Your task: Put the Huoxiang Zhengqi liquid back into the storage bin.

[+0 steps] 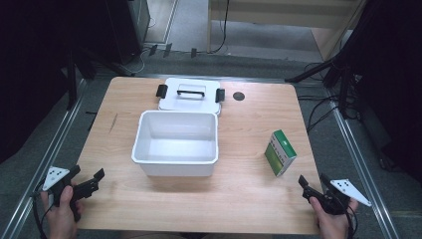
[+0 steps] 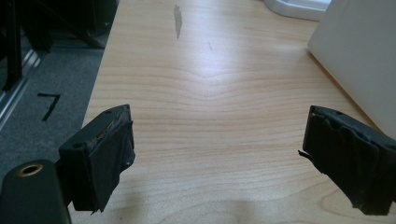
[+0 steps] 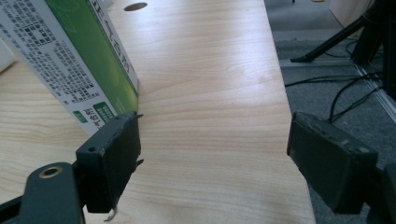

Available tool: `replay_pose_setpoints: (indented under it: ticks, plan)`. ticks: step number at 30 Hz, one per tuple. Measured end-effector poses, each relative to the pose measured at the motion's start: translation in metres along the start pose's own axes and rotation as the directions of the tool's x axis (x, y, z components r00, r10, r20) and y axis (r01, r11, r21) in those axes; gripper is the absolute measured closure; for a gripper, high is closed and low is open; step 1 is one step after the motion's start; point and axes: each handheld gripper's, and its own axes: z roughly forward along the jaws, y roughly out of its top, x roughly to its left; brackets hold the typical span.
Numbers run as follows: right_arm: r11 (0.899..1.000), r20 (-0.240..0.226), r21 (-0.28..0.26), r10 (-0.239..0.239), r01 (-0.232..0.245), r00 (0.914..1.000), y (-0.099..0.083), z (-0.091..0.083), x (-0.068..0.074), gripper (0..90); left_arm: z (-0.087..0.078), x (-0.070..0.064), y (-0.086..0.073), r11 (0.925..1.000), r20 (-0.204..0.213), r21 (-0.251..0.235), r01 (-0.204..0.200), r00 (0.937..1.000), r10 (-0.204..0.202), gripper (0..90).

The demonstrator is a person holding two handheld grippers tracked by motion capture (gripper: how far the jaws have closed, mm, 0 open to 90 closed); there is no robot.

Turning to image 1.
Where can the person's left hand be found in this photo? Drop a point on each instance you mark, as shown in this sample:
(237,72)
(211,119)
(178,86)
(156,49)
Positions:
(61,215)

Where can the black cabinet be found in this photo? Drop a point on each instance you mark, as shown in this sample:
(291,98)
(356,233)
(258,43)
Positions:
(127,30)

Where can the dark round table grommet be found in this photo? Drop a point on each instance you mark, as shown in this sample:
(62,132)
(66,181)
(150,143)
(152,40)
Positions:
(239,96)

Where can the white plastic storage box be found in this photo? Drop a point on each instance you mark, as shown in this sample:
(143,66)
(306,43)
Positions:
(175,146)

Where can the metal floor rail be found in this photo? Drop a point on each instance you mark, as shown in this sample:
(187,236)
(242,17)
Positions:
(40,166)
(365,172)

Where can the person's right hand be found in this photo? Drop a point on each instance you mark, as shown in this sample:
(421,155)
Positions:
(331,225)

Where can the green and white carton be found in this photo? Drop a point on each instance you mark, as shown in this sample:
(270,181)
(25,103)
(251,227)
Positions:
(280,154)

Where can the light wooden furniture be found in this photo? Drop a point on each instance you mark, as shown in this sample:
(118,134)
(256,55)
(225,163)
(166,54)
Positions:
(282,13)

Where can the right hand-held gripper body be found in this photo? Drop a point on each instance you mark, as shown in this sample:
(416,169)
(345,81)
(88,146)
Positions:
(345,194)

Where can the black tripod stand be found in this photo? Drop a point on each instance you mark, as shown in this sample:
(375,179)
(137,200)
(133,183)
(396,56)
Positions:
(341,79)
(71,83)

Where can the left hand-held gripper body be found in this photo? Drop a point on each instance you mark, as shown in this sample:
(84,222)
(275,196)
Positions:
(54,176)

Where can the dark curtain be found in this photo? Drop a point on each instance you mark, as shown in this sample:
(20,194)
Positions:
(394,83)
(33,66)

